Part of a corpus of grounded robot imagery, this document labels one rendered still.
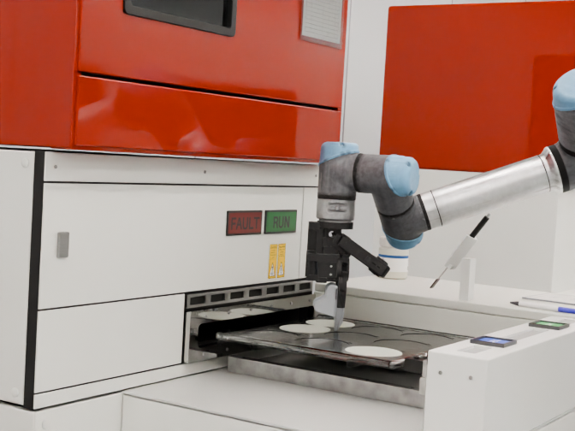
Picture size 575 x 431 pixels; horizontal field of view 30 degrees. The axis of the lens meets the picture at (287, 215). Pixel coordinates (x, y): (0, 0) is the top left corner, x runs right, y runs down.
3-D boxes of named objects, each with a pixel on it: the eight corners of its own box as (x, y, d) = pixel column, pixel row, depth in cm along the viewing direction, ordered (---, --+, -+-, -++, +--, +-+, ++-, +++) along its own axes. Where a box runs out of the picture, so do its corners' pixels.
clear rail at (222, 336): (213, 339, 198) (214, 332, 198) (218, 338, 199) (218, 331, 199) (394, 370, 178) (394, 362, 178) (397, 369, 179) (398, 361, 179)
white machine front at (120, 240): (23, 407, 166) (34, 150, 164) (300, 346, 235) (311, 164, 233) (37, 410, 165) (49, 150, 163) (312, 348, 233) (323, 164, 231)
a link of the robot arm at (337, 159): (353, 142, 202) (312, 140, 206) (350, 200, 203) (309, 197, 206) (369, 144, 209) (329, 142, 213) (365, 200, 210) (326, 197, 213)
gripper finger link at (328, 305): (311, 328, 209) (314, 281, 209) (341, 330, 210) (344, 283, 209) (312, 331, 206) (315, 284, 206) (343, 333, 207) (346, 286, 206)
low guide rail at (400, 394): (227, 371, 203) (228, 355, 203) (233, 369, 205) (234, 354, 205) (473, 418, 176) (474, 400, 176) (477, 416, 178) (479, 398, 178)
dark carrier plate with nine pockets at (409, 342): (223, 336, 198) (223, 333, 198) (319, 319, 227) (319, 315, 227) (389, 364, 180) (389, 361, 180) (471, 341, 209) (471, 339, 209)
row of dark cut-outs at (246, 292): (184, 308, 195) (185, 294, 195) (310, 290, 232) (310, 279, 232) (186, 308, 195) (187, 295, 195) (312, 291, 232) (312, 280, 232)
